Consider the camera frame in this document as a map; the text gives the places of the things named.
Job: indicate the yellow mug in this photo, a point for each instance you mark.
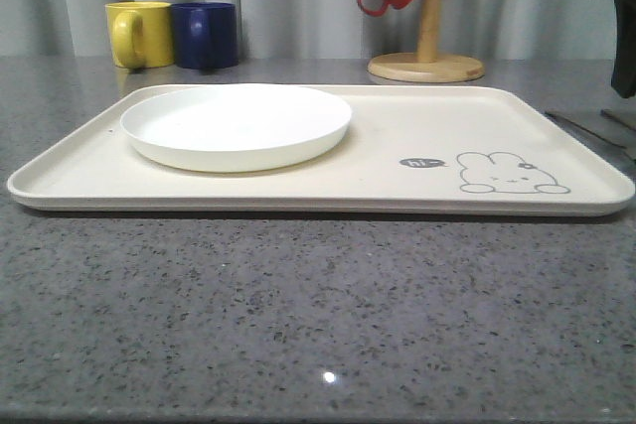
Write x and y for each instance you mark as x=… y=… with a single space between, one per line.
x=140 y=34

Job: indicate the grey curtain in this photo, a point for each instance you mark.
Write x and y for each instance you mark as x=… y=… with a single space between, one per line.
x=337 y=29

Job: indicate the wooden mug tree stand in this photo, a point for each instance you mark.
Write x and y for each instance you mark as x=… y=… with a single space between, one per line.
x=427 y=64

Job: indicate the silver metal fork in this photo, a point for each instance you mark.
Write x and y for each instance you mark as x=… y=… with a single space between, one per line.
x=596 y=125

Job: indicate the cream rabbit serving tray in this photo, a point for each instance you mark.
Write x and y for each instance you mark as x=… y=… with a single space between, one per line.
x=411 y=149

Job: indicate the dark blue mug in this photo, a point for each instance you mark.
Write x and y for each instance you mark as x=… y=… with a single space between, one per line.
x=205 y=35

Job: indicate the white round plate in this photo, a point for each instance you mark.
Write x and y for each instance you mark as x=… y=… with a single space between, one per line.
x=235 y=128

